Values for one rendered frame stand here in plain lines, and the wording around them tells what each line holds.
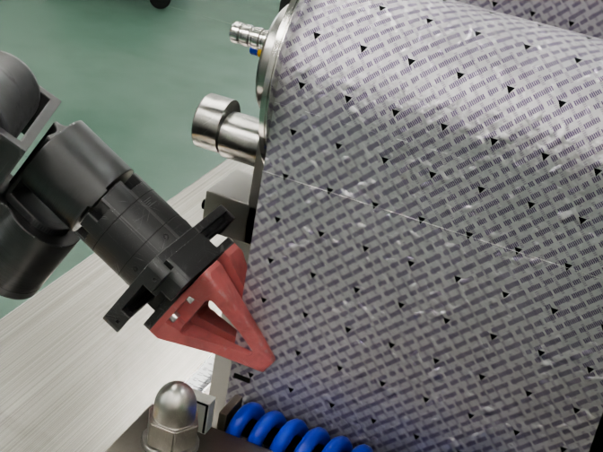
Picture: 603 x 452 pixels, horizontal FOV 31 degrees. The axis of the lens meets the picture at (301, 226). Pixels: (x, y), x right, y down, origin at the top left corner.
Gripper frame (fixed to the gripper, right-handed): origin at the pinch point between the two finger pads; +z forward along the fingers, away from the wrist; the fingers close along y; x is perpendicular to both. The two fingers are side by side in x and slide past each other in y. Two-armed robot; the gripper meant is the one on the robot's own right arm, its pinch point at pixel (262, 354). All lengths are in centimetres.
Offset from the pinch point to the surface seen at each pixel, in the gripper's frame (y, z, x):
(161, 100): -292, -80, -170
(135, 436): 7.7, -2.4, -5.8
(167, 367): -17.7, -4.4, -22.1
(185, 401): 7.5, -1.7, -0.9
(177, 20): -389, -118, -192
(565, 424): 0.3, 15.8, 12.3
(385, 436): 0.3, 9.3, 2.4
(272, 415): 2.3, 3.1, -1.3
